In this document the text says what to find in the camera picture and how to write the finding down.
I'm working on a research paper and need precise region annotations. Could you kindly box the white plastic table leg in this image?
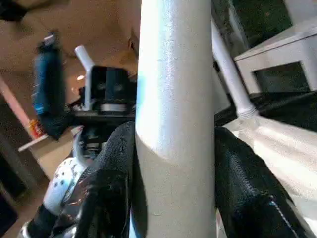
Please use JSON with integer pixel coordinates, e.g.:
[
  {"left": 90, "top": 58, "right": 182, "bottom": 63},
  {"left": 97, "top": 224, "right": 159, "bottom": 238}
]
[
  {"left": 135, "top": 0, "right": 218, "bottom": 238},
  {"left": 211, "top": 19, "right": 260, "bottom": 119}
]

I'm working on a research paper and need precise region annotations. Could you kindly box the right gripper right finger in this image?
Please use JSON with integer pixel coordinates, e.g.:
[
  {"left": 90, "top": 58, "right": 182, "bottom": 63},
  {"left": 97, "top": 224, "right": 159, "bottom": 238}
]
[{"left": 214, "top": 126, "right": 310, "bottom": 238}]

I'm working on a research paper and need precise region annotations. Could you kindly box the white sideboard cabinet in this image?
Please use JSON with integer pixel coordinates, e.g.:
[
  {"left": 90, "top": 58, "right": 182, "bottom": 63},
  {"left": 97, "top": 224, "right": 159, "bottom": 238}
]
[{"left": 234, "top": 0, "right": 317, "bottom": 95}]

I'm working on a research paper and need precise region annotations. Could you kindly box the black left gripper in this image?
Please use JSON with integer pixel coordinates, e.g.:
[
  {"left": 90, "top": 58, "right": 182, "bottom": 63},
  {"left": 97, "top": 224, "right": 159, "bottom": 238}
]
[{"left": 32, "top": 32, "right": 136, "bottom": 159}]

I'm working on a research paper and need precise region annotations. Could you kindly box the white plastic table top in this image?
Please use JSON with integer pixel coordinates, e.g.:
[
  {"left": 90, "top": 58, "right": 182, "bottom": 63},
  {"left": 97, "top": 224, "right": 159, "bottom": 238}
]
[{"left": 221, "top": 114, "right": 317, "bottom": 238}]

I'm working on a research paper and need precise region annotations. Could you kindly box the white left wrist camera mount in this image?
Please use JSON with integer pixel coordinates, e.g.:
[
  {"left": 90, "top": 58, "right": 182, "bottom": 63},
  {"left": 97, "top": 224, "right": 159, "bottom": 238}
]
[{"left": 74, "top": 44, "right": 131, "bottom": 112}]

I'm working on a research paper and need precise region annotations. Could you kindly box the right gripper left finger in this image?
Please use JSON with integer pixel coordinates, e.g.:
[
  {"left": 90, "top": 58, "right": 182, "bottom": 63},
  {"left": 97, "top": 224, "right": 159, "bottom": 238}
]
[{"left": 74, "top": 121, "right": 147, "bottom": 238}]

